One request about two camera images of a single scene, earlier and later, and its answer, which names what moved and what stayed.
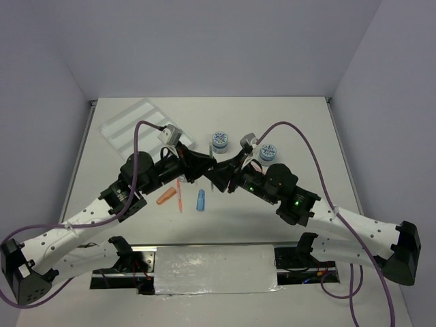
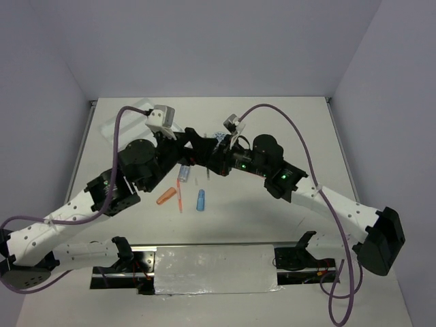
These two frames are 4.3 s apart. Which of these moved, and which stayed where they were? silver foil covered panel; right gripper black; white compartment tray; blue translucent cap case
Moved: right gripper black
Stayed: blue translucent cap case; silver foil covered panel; white compartment tray
